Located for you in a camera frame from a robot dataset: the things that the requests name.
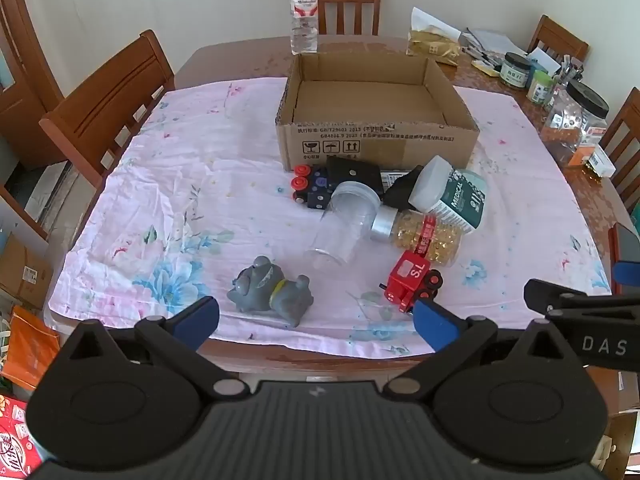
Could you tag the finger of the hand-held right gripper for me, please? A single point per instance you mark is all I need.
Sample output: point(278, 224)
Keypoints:
point(600, 330)
point(629, 272)

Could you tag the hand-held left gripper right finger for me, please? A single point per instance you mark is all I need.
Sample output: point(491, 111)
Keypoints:
point(435, 325)

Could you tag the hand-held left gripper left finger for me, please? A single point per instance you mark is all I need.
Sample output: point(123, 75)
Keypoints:
point(197, 322)

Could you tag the red toy train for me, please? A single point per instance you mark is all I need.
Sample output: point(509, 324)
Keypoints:
point(407, 277)

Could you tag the yellow capsule bottle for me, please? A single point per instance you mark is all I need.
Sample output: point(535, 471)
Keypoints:
point(430, 242)

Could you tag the white green medicine bottle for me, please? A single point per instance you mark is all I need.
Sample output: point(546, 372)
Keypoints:
point(455, 195)

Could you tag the clear plastic jar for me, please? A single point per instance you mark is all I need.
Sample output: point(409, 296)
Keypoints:
point(345, 225)

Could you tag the cardboard box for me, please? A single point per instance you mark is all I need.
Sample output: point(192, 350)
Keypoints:
point(375, 135)

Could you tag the small orange white box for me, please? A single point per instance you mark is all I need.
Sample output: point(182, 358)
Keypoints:
point(597, 160)

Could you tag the pink floral cloth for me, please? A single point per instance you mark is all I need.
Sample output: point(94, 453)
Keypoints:
point(175, 185)

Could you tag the large clear black-lidded jar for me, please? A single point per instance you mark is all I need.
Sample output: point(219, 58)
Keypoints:
point(575, 120)

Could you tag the black snap pouch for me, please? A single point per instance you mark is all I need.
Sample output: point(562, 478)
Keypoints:
point(356, 172)

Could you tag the orange bag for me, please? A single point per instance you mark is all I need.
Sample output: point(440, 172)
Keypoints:
point(27, 350)

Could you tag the brown floor carton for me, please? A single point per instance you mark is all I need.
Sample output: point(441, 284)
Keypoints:
point(22, 270)

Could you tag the small green jar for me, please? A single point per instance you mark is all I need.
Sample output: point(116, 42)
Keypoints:
point(541, 89)

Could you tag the bunch of pens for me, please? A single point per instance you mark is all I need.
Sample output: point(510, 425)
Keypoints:
point(570, 70)

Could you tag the red snack packet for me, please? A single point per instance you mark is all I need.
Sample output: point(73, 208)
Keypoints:
point(12, 440)

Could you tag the dark lidded jar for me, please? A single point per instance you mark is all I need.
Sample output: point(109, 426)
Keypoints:
point(515, 72)

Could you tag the yellow sticky notes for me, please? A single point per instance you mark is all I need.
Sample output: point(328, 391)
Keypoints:
point(485, 67)

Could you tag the stack of papers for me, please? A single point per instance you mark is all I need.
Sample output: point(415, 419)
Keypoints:
point(492, 40)

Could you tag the gold tissue pack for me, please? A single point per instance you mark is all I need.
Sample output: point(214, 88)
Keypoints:
point(432, 45)

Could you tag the clear water bottle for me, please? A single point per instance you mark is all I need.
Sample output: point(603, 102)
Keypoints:
point(304, 20)

